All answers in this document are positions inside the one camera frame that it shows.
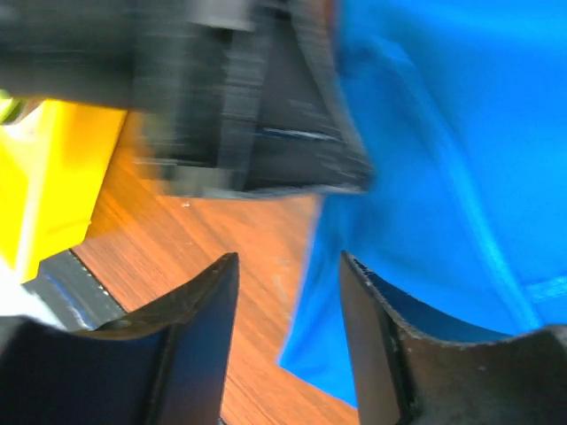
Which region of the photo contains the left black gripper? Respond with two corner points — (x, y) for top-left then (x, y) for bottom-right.
(1, 1), (374, 197)

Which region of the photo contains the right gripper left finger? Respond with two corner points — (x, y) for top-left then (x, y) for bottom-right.
(1, 253), (239, 424)

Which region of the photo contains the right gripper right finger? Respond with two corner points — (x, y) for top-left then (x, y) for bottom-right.
(340, 254), (566, 424)

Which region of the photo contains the blue cloth napkin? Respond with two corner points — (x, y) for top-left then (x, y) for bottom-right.
(279, 1), (566, 406)

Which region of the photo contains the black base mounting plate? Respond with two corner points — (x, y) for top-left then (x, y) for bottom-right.
(23, 250), (126, 331)

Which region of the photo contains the yellow plastic tray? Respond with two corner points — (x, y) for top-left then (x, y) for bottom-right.
(1, 99), (127, 284)

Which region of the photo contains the green plastic plate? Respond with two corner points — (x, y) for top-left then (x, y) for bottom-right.
(0, 90), (25, 125)

